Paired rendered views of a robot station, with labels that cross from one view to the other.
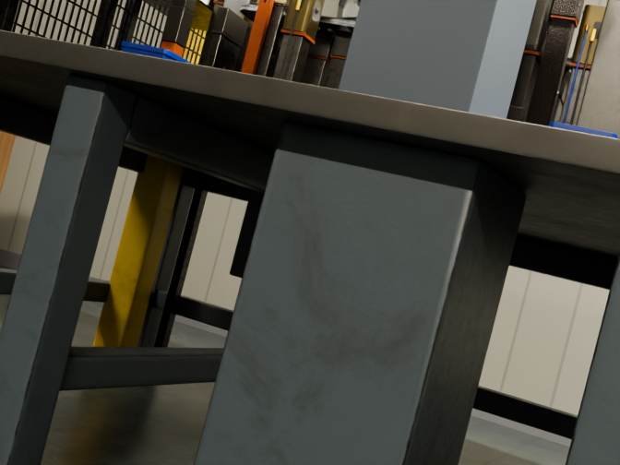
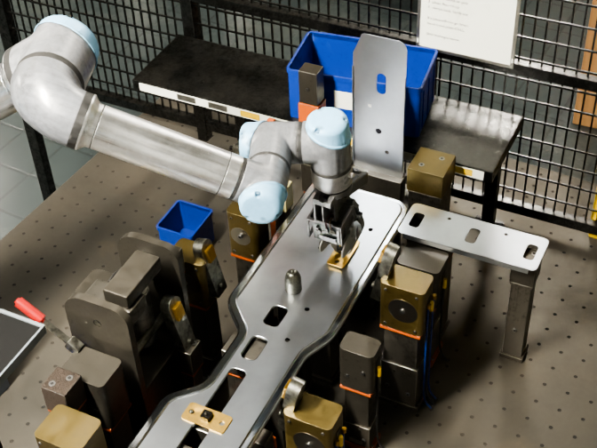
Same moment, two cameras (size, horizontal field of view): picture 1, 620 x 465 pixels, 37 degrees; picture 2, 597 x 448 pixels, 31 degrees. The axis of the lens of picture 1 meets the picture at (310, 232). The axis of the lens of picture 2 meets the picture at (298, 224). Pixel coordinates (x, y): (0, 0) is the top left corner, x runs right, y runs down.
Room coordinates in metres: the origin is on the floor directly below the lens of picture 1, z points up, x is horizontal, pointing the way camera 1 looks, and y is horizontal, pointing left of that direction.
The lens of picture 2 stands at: (2.35, -1.48, 2.47)
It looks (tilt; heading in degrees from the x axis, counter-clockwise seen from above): 42 degrees down; 97
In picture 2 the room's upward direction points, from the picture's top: 3 degrees counter-clockwise
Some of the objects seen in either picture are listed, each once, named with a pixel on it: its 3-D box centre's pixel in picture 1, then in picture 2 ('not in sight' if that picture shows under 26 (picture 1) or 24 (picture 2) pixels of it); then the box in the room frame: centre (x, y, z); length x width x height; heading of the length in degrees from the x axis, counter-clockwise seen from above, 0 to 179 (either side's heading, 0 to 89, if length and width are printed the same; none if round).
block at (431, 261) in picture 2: not in sight; (426, 308); (2.42, 0.07, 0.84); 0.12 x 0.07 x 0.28; 159
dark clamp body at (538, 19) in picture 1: (514, 90); (101, 432); (1.82, -0.32, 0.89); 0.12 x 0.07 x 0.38; 159
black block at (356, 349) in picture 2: not in sight; (367, 397); (2.30, -0.17, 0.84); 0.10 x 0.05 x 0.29; 159
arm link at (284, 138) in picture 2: not in sight; (271, 148); (2.13, -0.01, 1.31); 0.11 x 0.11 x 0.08; 0
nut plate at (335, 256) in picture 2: not in sight; (343, 250); (2.25, 0.06, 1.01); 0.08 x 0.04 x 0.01; 69
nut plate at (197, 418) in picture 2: not in sight; (206, 416); (2.04, -0.36, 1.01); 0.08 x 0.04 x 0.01; 159
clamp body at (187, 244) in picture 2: not in sight; (195, 316); (1.95, -0.02, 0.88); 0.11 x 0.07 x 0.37; 159
